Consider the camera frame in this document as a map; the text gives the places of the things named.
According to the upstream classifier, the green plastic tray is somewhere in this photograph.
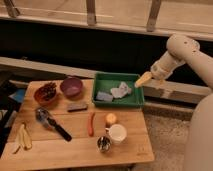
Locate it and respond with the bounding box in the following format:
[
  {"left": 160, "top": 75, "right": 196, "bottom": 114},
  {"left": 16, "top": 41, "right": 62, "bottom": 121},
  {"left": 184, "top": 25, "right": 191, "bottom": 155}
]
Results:
[{"left": 92, "top": 72, "right": 144, "bottom": 108}]

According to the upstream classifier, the blue object at left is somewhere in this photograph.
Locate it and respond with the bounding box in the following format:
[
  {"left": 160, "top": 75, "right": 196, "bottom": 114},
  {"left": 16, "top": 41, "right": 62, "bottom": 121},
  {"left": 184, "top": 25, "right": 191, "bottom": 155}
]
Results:
[{"left": 11, "top": 88, "right": 26, "bottom": 103}]

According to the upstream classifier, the orange carrot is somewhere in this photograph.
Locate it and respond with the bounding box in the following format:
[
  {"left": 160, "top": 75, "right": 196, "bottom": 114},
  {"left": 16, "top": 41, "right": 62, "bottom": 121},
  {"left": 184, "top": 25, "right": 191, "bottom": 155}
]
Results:
[{"left": 87, "top": 112, "right": 95, "bottom": 137}]

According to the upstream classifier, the white mug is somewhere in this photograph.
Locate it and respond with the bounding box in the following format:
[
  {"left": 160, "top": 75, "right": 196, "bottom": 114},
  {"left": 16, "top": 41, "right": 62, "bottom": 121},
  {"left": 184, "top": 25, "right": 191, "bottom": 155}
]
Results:
[{"left": 106, "top": 124, "right": 127, "bottom": 144}]

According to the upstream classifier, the ice cream scoop black handle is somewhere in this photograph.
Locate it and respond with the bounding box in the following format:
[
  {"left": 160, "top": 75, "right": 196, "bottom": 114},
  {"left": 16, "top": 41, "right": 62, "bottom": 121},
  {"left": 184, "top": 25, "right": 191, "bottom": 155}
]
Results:
[{"left": 35, "top": 107, "right": 72, "bottom": 141}]

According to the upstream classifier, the light blue sponge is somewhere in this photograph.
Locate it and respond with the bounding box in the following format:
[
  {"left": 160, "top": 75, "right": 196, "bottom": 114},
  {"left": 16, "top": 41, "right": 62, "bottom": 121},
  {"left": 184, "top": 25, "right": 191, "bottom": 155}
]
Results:
[{"left": 96, "top": 92, "right": 113, "bottom": 102}]

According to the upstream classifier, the white crumpled cloth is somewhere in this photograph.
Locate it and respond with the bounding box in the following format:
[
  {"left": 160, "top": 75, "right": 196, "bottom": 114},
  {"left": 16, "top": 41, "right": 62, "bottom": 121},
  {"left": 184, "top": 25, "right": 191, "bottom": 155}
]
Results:
[{"left": 110, "top": 82, "right": 132, "bottom": 98}]

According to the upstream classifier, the purple bowl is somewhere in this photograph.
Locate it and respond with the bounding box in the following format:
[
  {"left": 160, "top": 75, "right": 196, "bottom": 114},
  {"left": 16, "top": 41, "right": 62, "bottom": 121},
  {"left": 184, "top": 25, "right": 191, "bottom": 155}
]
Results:
[{"left": 60, "top": 77, "right": 83, "bottom": 97}]

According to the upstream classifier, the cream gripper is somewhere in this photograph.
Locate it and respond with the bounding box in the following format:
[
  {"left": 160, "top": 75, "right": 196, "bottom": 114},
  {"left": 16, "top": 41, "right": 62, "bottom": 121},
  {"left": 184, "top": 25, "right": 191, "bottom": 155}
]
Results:
[{"left": 135, "top": 52, "right": 185, "bottom": 88}]

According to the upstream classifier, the brown bowl with contents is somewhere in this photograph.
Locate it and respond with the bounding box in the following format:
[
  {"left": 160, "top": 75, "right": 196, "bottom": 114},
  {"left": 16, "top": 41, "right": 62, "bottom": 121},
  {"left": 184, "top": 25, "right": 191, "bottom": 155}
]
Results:
[{"left": 34, "top": 82, "right": 57, "bottom": 106}]

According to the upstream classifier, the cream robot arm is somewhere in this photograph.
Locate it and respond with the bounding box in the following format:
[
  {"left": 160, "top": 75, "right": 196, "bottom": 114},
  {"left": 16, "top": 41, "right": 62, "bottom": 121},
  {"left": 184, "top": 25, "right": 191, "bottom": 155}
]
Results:
[{"left": 135, "top": 34, "right": 213, "bottom": 171}]

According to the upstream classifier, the small yellow orange fruit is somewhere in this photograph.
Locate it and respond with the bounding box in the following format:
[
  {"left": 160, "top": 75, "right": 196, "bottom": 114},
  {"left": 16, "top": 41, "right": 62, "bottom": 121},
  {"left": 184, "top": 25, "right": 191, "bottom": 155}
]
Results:
[{"left": 105, "top": 113, "right": 117, "bottom": 126}]

